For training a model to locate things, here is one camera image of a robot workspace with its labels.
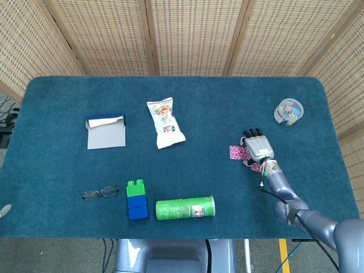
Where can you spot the woven folding screen panel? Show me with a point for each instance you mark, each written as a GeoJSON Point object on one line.
{"type": "Point", "coordinates": [28, 51]}
{"type": "Point", "coordinates": [108, 37]}
{"type": "Point", "coordinates": [287, 37]}
{"type": "Point", "coordinates": [349, 85]}
{"type": "Point", "coordinates": [193, 37]}

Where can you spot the blue carpet table cover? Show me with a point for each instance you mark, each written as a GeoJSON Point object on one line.
{"type": "Point", "coordinates": [213, 128]}

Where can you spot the white table leg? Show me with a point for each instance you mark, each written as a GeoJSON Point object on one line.
{"type": "Point", "coordinates": [248, 256]}

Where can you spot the green chip can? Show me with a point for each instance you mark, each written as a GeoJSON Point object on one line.
{"type": "Point", "coordinates": [182, 209]}

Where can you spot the blue toy building block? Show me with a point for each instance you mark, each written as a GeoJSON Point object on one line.
{"type": "Point", "coordinates": [137, 202]}
{"type": "Point", "coordinates": [138, 213]}

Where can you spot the open blue cardboard box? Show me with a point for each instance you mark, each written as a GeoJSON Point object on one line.
{"type": "Point", "coordinates": [105, 139]}

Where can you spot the black rod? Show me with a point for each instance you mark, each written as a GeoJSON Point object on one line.
{"type": "Point", "coordinates": [301, 240]}

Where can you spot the clear jar of binder clips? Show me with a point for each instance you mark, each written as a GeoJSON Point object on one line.
{"type": "Point", "coordinates": [287, 112]}

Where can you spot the white snack bag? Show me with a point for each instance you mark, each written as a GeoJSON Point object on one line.
{"type": "Point", "coordinates": [166, 125]}

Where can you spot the cream paper sheet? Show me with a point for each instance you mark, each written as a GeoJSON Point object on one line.
{"type": "Point", "coordinates": [99, 123]}

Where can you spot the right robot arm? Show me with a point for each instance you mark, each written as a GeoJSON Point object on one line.
{"type": "Point", "coordinates": [284, 187]}

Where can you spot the yellow floor tape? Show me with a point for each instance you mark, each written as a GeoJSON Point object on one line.
{"type": "Point", "coordinates": [284, 256]}

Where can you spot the thin metal frame eyeglasses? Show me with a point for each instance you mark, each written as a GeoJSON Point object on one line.
{"type": "Point", "coordinates": [106, 192]}

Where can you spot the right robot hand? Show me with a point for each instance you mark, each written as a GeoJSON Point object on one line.
{"type": "Point", "coordinates": [260, 148]}

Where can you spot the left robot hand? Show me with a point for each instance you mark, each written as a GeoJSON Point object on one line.
{"type": "Point", "coordinates": [5, 210]}

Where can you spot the green toy building block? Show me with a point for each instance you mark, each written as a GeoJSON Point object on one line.
{"type": "Point", "coordinates": [136, 190]}

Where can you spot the grey robot torso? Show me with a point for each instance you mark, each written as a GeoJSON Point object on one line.
{"type": "Point", "coordinates": [170, 256]}

